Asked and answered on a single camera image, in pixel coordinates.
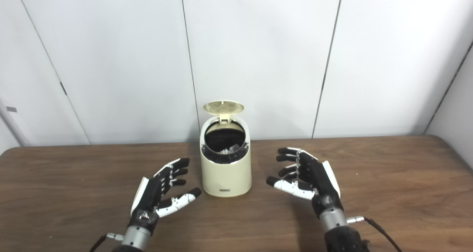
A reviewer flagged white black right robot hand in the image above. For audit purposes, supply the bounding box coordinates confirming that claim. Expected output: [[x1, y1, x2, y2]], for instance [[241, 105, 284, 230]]
[[266, 147, 343, 219]]

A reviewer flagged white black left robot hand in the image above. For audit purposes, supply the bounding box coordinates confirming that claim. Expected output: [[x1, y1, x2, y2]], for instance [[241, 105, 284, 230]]
[[127, 157, 202, 234]]

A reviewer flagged cream-colored round bin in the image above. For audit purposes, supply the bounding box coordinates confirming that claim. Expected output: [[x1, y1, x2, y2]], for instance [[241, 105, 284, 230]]
[[200, 115, 252, 198]]

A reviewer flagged cream round bin lid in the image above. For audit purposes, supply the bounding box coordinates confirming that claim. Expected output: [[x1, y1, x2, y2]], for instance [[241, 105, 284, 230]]
[[203, 100, 245, 124]]

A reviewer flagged black bin liner bag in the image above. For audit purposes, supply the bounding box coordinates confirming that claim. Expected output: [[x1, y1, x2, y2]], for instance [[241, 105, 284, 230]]
[[203, 121, 250, 165]]

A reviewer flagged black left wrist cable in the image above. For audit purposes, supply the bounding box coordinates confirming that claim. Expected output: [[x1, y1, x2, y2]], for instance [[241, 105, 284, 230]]
[[89, 233, 124, 252]]

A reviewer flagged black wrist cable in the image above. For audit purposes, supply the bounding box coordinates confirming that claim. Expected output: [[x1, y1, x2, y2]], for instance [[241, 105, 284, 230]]
[[347, 216, 403, 252], [89, 233, 124, 252]]

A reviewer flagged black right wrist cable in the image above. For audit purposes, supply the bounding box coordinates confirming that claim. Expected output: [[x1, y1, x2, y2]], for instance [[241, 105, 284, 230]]
[[347, 216, 403, 252]]

